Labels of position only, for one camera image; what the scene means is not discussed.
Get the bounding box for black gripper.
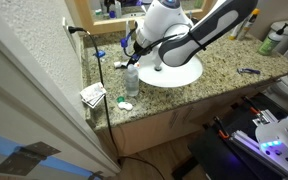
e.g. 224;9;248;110
128;42;148;65

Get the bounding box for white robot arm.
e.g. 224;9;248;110
129;0;258;67

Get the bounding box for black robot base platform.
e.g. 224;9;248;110
171;93;288;180

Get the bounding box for white sink basin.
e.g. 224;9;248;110
138;54;203;88

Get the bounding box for white blue tube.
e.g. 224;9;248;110
229;21;244;40

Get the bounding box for white bottle blue cap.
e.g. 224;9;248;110
120;38;128;60

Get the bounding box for clear spray bottle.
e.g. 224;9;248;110
125;64;139;97

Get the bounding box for small blue object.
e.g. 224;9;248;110
93;50;106;58

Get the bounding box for white contact lens case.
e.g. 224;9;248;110
117;96;133;111

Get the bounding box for wood framed mirror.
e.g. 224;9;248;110
74;0;216;35

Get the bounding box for white paper packets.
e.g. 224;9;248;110
80;82;106;108

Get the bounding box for wooden vanity cabinet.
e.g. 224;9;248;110
95;79;282;161

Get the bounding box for blue razor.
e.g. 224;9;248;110
237;68;261;74

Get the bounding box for orange cap spray can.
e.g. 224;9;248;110
237;8;260;40

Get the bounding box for white door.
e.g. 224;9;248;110
0;25;120;178

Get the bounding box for green soap pump bottle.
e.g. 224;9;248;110
257;23;288;56

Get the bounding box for metal door hinge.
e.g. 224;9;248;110
0;142;60;176

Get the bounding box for white wall outlet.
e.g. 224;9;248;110
62;17;78;55

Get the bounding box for black power cable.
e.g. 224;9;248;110
68;27;167;180

